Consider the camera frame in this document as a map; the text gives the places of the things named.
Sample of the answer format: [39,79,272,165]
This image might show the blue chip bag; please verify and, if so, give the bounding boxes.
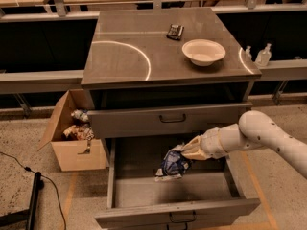
[155,145,192,181]

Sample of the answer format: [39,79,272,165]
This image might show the black stand base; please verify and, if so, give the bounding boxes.
[0,171,45,230]

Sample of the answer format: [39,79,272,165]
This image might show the brown snack bag in box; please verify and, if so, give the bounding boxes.
[62,124,94,141]

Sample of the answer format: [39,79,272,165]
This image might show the black cable on floor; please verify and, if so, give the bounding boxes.
[0,150,67,230]

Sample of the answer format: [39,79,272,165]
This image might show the clear pump bottle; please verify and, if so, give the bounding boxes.
[255,43,272,66]

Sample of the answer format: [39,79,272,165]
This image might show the grey drawer cabinet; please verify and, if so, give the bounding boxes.
[81,7,263,230]

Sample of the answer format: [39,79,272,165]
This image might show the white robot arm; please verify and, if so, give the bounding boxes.
[182,110,307,178]

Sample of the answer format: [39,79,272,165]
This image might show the grey top drawer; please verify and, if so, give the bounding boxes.
[88,102,251,138]

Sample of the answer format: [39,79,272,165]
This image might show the small clear bottle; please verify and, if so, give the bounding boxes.
[245,46,252,60]

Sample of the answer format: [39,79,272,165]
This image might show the grey open middle drawer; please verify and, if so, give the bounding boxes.
[95,135,260,230]

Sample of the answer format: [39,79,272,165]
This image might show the silver snack bag in box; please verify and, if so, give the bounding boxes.
[71,109,89,123]

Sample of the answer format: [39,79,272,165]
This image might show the white bowl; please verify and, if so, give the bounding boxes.
[182,39,225,66]

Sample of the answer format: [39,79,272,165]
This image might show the cardboard box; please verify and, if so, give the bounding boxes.
[38,89,108,172]

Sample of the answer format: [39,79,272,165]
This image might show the grey bottom drawer front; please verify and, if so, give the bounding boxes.
[108,216,236,230]

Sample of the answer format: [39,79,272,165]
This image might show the small dark snack packet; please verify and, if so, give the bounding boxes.
[166,24,184,40]

